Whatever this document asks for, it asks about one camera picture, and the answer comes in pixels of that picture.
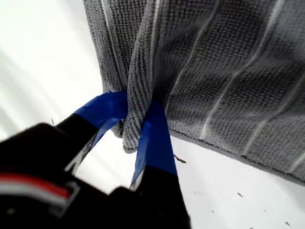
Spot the grey striped towel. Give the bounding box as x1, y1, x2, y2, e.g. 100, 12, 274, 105
82, 0, 305, 187

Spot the small dark thread scrap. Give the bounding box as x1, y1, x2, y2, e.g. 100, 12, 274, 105
173, 154, 187, 164

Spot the red and white servo wire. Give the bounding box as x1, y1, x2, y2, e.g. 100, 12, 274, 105
0, 173, 81, 210

